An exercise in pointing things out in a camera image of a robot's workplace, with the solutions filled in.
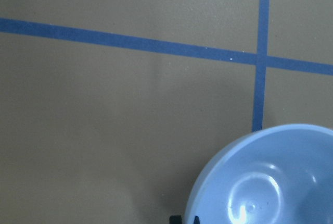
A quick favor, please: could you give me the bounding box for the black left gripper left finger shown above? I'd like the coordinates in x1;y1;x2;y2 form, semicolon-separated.
169;215;182;224

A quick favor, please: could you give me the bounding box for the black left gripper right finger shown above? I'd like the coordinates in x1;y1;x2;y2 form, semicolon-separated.
194;216;200;224

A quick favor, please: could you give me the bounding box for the blue bowl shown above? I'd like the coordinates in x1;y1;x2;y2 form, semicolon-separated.
184;124;332;223

